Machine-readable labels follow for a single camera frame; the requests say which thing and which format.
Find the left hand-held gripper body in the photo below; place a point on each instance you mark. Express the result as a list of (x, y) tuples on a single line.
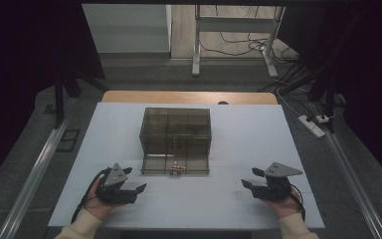
[(116, 176)]

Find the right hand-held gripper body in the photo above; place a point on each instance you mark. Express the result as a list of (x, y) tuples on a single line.
[(278, 171)]

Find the brown transparent drawer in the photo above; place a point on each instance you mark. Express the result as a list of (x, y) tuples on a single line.
[(155, 164)]

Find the small beaded jewellery piece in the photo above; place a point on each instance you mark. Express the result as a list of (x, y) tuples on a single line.
[(177, 167)]

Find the brown transparent drawer box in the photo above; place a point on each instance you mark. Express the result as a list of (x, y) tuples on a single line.
[(175, 126)]

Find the person's left hand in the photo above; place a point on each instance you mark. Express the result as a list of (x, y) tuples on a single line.
[(96, 207)]

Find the person's right hand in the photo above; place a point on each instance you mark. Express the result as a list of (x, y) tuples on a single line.
[(286, 207)]

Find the white table mat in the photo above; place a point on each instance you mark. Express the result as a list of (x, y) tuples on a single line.
[(212, 205)]

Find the white power strip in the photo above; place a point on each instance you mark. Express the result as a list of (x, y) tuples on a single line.
[(311, 127)]

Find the black floor plate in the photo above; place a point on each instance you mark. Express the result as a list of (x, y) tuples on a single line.
[(68, 141)]

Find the black stand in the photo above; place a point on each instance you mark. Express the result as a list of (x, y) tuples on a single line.
[(330, 99), (59, 99)]

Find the wooden table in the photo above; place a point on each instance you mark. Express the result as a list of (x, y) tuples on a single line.
[(179, 97)]

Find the dark curtain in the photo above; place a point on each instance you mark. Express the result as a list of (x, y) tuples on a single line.
[(20, 66), (361, 66)]

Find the aluminium rail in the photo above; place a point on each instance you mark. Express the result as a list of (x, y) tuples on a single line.
[(354, 186), (33, 179)]

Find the white metal desk frame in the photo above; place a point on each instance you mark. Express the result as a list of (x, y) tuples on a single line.
[(196, 49)]

